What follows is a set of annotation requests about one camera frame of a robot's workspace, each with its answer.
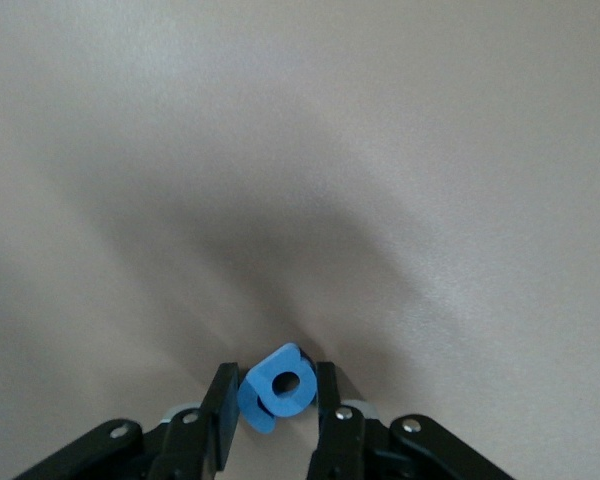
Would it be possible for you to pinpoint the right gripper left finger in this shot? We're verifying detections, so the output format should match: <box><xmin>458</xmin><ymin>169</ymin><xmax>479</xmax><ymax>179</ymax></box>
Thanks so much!
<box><xmin>17</xmin><ymin>363</ymin><xmax>241</xmax><ymax>480</ymax></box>

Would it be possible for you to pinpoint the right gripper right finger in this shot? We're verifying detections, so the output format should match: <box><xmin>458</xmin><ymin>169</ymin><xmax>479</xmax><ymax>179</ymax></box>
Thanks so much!
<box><xmin>304</xmin><ymin>362</ymin><xmax>511</xmax><ymax>480</ymax></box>

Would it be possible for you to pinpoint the blue foam letter a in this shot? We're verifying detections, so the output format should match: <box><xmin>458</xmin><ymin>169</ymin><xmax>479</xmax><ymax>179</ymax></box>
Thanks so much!
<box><xmin>237</xmin><ymin>342</ymin><xmax>317</xmax><ymax>435</ymax></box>

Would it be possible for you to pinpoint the brown table cover sheet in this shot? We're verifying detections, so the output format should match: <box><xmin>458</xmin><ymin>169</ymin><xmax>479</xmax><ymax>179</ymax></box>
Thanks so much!
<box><xmin>0</xmin><ymin>0</ymin><xmax>600</xmax><ymax>480</ymax></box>

